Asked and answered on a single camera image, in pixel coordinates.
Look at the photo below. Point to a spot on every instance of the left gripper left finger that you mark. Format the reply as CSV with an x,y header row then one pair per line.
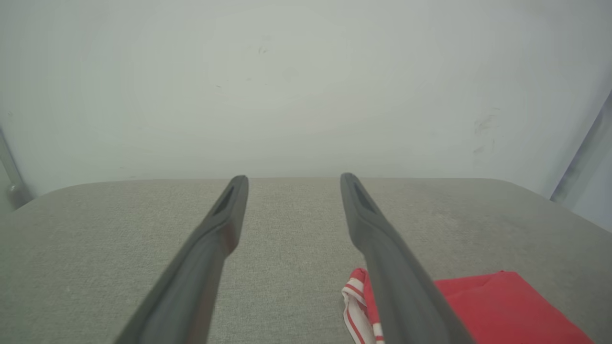
x,y
191,286

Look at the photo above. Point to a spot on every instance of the red garment with white sleeves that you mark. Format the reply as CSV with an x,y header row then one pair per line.
x,y
502,310

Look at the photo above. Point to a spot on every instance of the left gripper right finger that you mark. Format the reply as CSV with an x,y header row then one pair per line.
x,y
401,296

